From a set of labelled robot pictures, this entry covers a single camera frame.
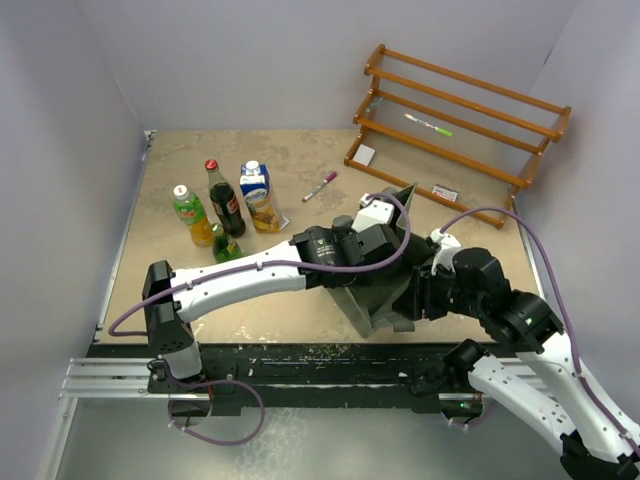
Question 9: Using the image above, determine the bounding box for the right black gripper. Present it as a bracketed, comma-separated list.
[392, 260, 484, 319]

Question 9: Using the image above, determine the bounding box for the green canvas bag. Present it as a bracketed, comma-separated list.
[329, 185, 433, 338]

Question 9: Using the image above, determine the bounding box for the blue white beverage carton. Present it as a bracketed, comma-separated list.
[239, 160, 289, 233]

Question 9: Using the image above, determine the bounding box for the glass cola bottle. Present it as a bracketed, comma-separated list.
[205, 159, 246, 238]

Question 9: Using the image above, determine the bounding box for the green bottle white cap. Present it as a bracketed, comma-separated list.
[173, 184, 213, 247]

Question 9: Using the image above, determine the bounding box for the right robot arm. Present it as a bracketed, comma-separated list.
[397, 248, 639, 479]

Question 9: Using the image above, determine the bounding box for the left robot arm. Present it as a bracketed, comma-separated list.
[142, 213, 412, 392]

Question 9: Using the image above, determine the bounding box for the small red white packet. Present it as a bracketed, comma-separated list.
[432, 184, 458, 202]

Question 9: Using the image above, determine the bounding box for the purple marker pen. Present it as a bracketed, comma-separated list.
[302, 171, 337, 203]

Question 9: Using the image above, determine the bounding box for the white card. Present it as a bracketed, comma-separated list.
[352, 145, 376, 166]

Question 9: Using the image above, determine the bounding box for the wooden shelf rack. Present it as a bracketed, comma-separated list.
[344, 45, 571, 229]

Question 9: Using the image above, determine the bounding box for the green marker pen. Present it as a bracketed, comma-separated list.
[404, 113, 453, 137]

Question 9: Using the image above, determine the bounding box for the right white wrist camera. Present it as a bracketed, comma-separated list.
[429, 229, 462, 276]

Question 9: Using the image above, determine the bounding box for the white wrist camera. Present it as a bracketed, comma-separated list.
[429, 229, 462, 276]
[351, 194, 395, 233]

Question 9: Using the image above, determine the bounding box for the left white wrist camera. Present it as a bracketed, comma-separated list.
[351, 194, 395, 233]

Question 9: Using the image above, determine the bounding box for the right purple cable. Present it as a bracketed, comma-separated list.
[444, 207, 640, 456]

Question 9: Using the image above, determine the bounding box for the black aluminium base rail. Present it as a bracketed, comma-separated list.
[62, 343, 480, 417]

